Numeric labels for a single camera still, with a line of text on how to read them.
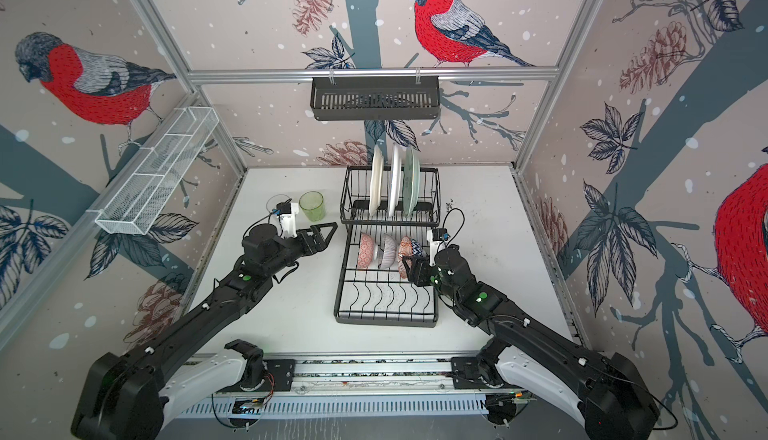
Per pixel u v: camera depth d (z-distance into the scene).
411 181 0.69
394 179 0.68
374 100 1.07
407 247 0.86
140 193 0.73
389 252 0.85
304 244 0.70
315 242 0.71
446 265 0.60
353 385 0.73
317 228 0.71
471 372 0.74
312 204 0.98
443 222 0.76
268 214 0.71
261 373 0.71
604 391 0.40
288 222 0.72
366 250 0.85
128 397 0.39
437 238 0.70
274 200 1.00
